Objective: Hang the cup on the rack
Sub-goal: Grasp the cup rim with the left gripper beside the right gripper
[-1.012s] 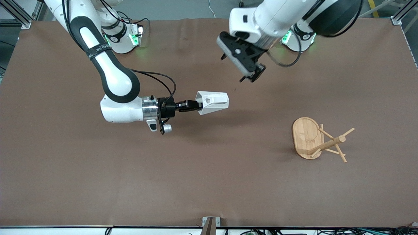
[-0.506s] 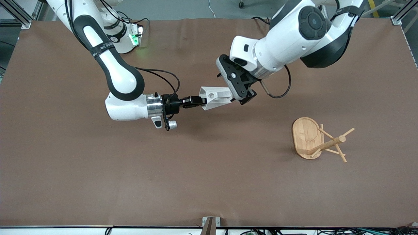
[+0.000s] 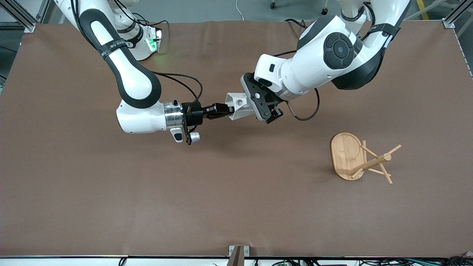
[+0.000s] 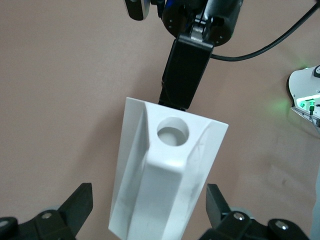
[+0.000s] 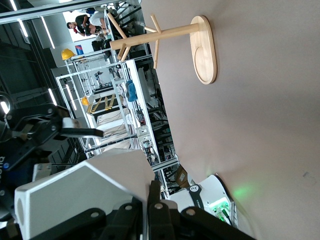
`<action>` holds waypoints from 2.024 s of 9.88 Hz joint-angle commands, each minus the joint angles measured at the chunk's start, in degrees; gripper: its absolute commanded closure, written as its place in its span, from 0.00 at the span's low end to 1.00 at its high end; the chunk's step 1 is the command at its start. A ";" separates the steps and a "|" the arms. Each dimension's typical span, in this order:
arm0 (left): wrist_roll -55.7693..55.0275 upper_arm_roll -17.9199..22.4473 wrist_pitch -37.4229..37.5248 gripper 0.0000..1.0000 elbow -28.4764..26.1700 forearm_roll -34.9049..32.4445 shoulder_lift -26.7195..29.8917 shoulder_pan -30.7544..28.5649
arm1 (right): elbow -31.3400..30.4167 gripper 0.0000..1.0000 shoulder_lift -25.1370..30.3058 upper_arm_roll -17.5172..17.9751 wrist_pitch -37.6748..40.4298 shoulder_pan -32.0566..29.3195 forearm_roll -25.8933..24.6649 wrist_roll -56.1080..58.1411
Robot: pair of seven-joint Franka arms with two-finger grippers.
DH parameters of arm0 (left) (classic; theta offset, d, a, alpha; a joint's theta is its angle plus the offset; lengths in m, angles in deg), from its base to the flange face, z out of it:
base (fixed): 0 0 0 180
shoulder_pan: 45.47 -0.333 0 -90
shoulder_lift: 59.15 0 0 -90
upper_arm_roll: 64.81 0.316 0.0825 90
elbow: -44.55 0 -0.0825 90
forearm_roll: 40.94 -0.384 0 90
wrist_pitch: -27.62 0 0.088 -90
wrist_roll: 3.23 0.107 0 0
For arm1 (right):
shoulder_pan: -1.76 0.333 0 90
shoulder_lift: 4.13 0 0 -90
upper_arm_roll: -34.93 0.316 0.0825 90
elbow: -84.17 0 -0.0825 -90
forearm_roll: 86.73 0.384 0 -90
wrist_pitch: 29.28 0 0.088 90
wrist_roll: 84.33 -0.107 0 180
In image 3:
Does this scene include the white faceted cup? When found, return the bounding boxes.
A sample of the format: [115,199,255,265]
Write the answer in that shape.
[225,92,256,121]

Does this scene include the bamboo cup rack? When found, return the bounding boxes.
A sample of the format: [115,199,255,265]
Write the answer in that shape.
[330,132,402,184]

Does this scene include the brown table cover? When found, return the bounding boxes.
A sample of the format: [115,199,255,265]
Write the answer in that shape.
[0,20,473,258]

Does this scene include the black right base cable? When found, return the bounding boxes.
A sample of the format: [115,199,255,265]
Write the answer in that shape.
[139,18,169,39]

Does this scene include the metal edge bracket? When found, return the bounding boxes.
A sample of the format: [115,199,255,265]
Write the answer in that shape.
[228,245,250,257]

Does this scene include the brown post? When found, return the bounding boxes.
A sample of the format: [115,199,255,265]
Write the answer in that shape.
[226,246,245,266]

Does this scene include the tangled cable bundle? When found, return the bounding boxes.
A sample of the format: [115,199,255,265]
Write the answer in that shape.
[255,258,473,266]

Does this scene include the upright aluminium frame profile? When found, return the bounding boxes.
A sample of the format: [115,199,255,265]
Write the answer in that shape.
[37,0,51,23]

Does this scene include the aluminium corner frame profile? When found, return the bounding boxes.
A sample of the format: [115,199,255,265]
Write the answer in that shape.
[442,0,473,29]

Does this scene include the slanted aluminium frame profile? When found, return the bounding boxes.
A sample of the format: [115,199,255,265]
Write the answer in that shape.
[0,0,36,33]

